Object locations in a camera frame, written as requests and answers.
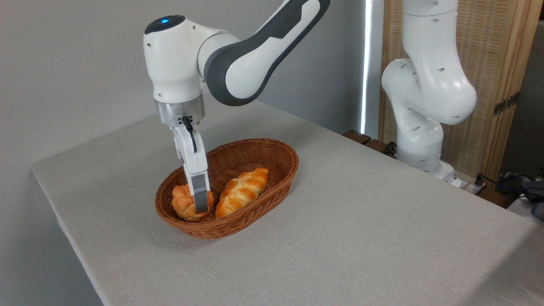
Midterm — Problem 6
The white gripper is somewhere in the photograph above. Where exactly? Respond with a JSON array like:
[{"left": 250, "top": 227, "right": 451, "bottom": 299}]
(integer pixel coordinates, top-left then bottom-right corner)
[{"left": 170, "top": 124, "right": 210, "bottom": 213}]

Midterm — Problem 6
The round knotted bread roll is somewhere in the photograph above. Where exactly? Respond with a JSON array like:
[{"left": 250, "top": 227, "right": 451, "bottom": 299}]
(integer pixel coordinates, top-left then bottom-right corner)
[{"left": 171, "top": 184, "right": 214, "bottom": 221}]

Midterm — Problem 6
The long braided bread loaf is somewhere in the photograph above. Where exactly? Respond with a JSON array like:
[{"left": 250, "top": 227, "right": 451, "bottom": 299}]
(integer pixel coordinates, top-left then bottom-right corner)
[{"left": 215, "top": 168, "right": 269, "bottom": 219}]

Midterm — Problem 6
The brown wicker basket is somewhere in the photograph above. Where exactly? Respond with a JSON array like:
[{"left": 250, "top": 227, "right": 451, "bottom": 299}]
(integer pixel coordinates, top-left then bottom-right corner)
[{"left": 155, "top": 138, "right": 299, "bottom": 239}]

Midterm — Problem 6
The grey tablecloth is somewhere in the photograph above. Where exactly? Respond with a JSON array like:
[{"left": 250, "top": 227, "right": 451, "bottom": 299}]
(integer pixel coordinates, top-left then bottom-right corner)
[{"left": 32, "top": 96, "right": 544, "bottom": 306}]

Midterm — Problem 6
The white power strip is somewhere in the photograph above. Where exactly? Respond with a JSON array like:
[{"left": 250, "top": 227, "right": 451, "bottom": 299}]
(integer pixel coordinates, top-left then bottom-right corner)
[{"left": 450, "top": 176, "right": 487, "bottom": 196}]

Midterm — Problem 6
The metal screen hinge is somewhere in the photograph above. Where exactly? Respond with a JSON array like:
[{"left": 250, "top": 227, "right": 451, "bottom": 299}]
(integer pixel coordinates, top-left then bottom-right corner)
[{"left": 493, "top": 91, "right": 520, "bottom": 116}]

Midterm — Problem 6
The wooden rattan folding screen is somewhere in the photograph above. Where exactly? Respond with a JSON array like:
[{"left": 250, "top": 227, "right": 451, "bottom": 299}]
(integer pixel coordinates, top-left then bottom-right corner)
[{"left": 378, "top": 0, "right": 544, "bottom": 183}]

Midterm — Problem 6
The dark grey bag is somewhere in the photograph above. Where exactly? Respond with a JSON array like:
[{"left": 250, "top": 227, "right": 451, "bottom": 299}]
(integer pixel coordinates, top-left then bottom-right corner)
[{"left": 497, "top": 171, "right": 544, "bottom": 220}]

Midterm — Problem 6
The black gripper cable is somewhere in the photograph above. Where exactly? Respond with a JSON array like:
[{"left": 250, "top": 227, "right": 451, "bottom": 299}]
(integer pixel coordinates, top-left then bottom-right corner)
[{"left": 182, "top": 116, "right": 198, "bottom": 153}]

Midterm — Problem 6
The white vertical window frame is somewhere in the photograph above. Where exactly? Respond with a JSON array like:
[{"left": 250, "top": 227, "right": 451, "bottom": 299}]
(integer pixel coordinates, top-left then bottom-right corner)
[{"left": 360, "top": 0, "right": 385, "bottom": 139}]

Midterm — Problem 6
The black power plug cable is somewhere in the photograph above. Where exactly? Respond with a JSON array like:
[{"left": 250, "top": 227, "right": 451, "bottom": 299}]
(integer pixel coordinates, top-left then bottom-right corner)
[{"left": 473, "top": 173, "right": 544, "bottom": 200}]

